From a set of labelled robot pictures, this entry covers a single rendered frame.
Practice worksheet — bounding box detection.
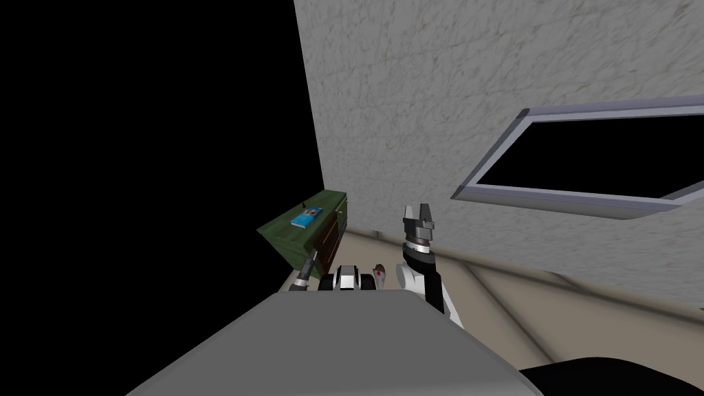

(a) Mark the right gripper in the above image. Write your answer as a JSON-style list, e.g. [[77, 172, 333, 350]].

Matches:
[[402, 203, 436, 240]]

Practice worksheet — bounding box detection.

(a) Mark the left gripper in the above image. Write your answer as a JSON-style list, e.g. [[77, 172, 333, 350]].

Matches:
[[298, 250, 320, 279]]

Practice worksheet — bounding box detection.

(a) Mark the green wooden cabinet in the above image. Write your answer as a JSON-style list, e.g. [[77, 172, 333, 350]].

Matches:
[[255, 189, 349, 276]]

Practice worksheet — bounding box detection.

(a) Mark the blue book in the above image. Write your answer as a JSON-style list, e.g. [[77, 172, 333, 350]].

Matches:
[[289, 206, 325, 229]]

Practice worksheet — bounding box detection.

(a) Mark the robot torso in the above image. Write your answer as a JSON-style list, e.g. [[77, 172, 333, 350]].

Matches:
[[125, 264, 545, 396]]

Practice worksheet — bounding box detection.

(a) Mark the grey framed window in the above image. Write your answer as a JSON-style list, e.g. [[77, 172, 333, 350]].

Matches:
[[449, 94, 704, 221]]

